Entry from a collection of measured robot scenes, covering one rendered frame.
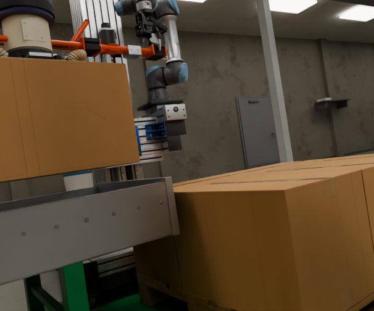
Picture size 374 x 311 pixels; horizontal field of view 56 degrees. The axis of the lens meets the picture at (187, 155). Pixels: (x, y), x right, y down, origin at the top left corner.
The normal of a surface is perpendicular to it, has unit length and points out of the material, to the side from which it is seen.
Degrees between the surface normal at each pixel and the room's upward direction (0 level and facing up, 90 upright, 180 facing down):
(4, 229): 90
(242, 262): 90
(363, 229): 90
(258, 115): 90
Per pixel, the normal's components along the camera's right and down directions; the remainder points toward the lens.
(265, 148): 0.50, -0.08
